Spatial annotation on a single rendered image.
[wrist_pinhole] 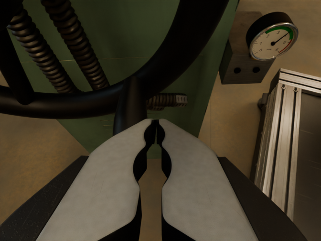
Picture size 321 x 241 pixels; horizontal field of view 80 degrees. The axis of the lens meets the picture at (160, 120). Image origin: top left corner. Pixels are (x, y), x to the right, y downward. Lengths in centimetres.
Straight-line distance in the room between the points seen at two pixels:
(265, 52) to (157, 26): 17
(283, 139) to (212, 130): 33
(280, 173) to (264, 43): 49
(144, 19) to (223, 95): 83
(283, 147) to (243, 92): 48
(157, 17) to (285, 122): 62
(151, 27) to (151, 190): 67
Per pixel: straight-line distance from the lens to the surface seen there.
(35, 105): 23
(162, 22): 35
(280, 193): 71
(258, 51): 34
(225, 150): 95
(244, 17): 45
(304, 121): 89
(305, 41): 164
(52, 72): 27
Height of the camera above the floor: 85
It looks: 60 degrees down
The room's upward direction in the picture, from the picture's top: 4 degrees counter-clockwise
